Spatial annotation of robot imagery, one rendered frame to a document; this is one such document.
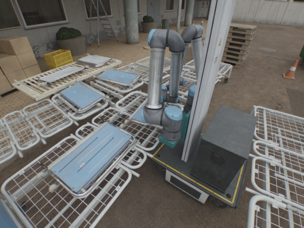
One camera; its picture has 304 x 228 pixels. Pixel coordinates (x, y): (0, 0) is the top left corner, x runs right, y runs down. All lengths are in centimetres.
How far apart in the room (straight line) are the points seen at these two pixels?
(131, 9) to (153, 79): 661
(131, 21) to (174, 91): 650
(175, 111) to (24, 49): 411
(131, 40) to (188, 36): 635
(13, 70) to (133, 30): 504
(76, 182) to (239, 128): 139
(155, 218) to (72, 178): 87
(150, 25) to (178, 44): 966
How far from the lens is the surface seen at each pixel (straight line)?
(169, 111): 121
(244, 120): 153
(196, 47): 165
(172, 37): 113
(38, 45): 744
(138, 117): 182
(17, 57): 466
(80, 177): 140
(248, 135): 139
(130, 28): 772
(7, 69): 458
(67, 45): 664
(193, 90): 157
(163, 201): 180
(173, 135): 131
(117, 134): 160
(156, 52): 114
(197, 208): 183
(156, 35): 115
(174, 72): 125
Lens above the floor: 167
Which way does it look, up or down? 38 degrees down
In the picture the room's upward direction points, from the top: straight up
